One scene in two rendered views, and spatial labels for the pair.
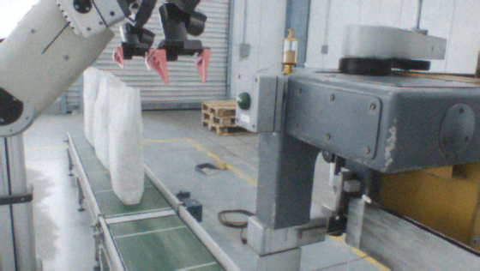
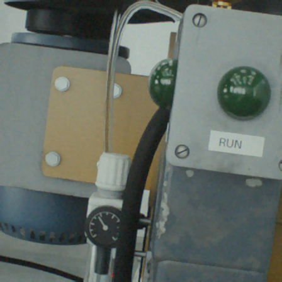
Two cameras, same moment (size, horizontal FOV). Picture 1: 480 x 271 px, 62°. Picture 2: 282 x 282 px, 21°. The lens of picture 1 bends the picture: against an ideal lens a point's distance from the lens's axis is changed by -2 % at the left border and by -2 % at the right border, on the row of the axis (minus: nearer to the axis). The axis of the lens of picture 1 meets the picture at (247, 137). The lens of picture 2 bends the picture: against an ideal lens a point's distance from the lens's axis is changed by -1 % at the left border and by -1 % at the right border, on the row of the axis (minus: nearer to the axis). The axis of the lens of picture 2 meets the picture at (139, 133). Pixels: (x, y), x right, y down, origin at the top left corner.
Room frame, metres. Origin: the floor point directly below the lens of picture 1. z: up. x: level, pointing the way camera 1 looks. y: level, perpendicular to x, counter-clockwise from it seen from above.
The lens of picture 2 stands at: (0.50, 0.40, 1.28)
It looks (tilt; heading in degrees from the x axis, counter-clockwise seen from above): 3 degrees down; 299
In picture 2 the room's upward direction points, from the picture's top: 8 degrees clockwise
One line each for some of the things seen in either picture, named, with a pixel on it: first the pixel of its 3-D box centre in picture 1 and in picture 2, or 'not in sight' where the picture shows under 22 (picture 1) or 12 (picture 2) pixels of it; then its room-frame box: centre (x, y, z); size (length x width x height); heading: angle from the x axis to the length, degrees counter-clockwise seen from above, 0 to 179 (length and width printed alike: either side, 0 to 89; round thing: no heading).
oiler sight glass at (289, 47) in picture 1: (289, 51); not in sight; (0.71, -0.06, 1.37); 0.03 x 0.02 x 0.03; 28
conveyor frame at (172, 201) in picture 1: (109, 167); not in sight; (3.17, 1.11, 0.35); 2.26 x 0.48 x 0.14; 28
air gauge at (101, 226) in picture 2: (330, 153); (106, 226); (0.84, -0.18, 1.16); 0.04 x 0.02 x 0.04; 28
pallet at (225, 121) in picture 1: (244, 116); not in sight; (6.77, 0.07, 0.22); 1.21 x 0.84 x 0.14; 118
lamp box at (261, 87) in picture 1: (258, 100); (238, 93); (0.67, -0.02, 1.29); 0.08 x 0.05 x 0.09; 28
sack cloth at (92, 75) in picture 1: (95, 106); not in sight; (3.81, 1.46, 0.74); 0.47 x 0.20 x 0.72; 30
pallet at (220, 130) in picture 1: (243, 124); not in sight; (6.76, 0.08, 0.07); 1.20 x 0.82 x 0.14; 116
